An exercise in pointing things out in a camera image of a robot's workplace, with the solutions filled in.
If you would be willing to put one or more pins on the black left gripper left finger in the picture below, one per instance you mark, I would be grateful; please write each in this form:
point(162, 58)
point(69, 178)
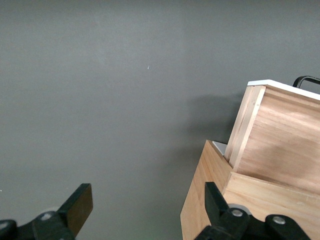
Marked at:
point(75, 212)

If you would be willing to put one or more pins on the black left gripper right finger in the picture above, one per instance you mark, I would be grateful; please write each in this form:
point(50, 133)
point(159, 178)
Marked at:
point(217, 212)

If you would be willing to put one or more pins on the light wooden cabinet box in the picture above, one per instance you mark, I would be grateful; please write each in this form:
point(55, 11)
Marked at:
point(212, 172)

